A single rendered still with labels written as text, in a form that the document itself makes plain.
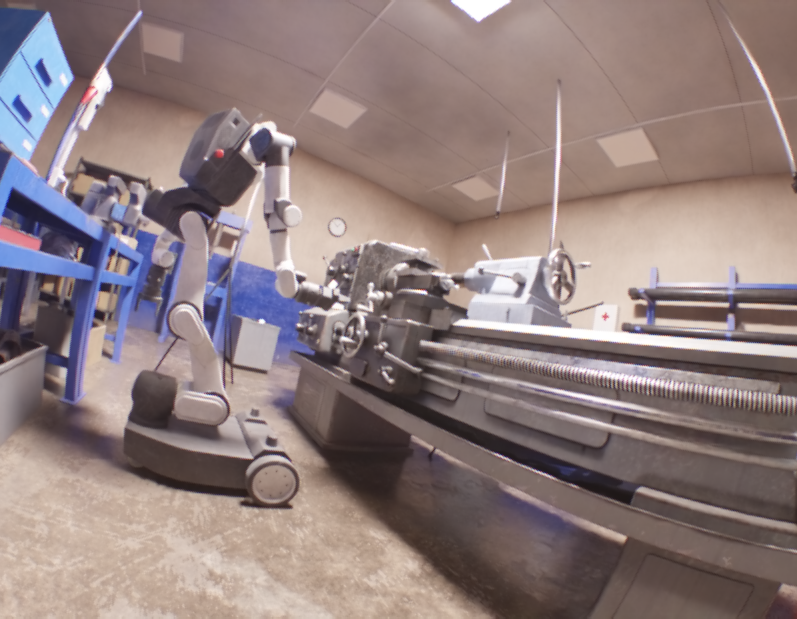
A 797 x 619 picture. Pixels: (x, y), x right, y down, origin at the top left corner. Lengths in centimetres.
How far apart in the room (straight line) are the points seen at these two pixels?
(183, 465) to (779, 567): 157
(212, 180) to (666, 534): 161
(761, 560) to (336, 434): 199
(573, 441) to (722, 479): 44
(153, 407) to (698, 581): 168
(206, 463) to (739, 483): 152
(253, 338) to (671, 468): 378
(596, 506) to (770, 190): 442
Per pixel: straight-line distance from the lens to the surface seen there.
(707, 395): 83
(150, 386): 137
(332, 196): 587
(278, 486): 132
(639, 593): 99
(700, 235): 461
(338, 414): 205
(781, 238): 458
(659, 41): 337
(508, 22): 325
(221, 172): 133
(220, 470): 131
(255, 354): 400
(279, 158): 128
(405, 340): 134
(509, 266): 148
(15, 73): 117
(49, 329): 232
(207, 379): 137
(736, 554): 79
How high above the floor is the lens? 69
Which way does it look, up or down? 6 degrees up
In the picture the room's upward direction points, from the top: 13 degrees clockwise
